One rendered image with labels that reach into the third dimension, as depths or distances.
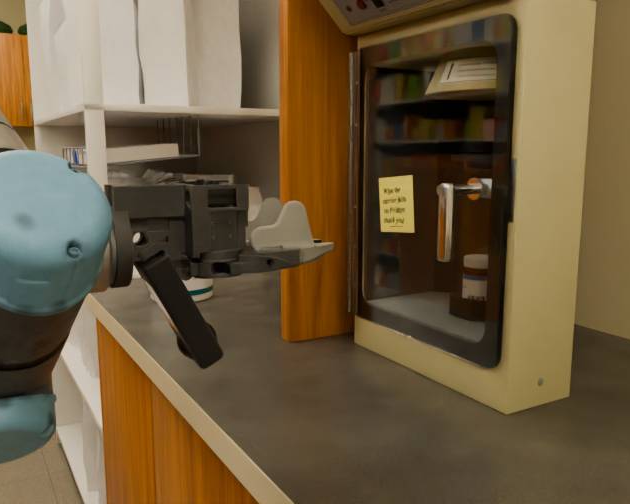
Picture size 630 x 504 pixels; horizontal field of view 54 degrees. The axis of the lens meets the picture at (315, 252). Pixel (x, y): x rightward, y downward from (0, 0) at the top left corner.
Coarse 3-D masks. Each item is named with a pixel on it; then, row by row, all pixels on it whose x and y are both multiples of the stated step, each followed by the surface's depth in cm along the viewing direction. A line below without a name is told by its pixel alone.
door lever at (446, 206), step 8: (440, 184) 69; (448, 184) 69; (456, 184) 71; (464, 184) 71; (472, 184) 71; (480, 184) 71; (440, 192) 70; (448, 192) 69; (456, 192) 70; (464, 192) 71; (472, 192) 71; (480, 192) 71; (440, 200) 70; (448, 200) 69; (440, 208) 70; (448, 208) 70; (440, 216) 70; (448, 216) 70; (440, 224) 70; (448, 224) 70; (440, 232) 70; (448, 232) 70; (440, 240) 71; (448, 240) 70; (440, 248) 71; (448, 248) 70; (440, 256) 71; (448, 256) 70
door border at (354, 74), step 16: (352, 80) 92; (352, 112) 93; (352, 128) 93; (512, 128) 68; (352, 144) 94; (352, 160) 94; (352, 176) 94; (352, 192) 95; (352, 208) 95; (352, 224) 95; (352, 240) 96; (352, 256) 96; (352, 272) 96; (352, 288) 97; (352, 304) 97
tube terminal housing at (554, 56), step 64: (512, 0) 67; (576, 0) 69; (576, 64) 70; (576, 128) 72; (576, 192) 73; (512, 256) 70; (576, 256) 75; (512, 320) 71; (448, 384) 81; (512, 384) 72
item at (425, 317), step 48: (384, 48) 85; (432, 48) 77; (480, 48) 70; (384, 96) 86; (432, 96) 77; (480, 96) 70; (384, 144) 87; (432, 144) 78; (480, 144) 71; (432, 192) 79; (384, 240) 88; (432, 240) 79; (480, 240) 72; (384, 288) 89; (432, 288) 80; (480, 288) 73; (432, 336) 81; (480, 336) 73
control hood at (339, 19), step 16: (320, 0) 88; (448, 0) 71; (464, 0) 70; (480, 0) 70; (336, 16) 88; (384, 16) 81; (400, 16) 79; (416, 16) 78; (352, 32) 89; (368, 32) 89
